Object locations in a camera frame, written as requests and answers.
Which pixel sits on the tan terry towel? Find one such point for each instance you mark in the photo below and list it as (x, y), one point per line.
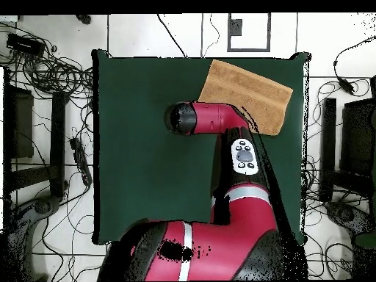
(249, 88)

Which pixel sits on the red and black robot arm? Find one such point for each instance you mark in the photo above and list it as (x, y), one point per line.
(211, 117)

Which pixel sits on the dark flat panel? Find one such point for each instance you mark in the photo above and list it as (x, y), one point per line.
(358, 132)
(22, 123)

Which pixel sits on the dark green table cloth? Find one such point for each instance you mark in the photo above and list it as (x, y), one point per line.
(147, 176)

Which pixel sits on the black power strip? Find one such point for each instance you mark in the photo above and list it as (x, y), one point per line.
(80, 161)

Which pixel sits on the dark grey square plate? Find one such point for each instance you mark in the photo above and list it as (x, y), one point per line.
(235, 28)

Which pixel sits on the dark stand foot with knob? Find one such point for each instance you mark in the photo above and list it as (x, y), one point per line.
(345, 214)
(42, 206)

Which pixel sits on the black electronics box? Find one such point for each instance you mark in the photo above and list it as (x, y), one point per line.
(25, 44)

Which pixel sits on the grey square floor frame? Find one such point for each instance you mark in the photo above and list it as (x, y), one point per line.
(228, 41)

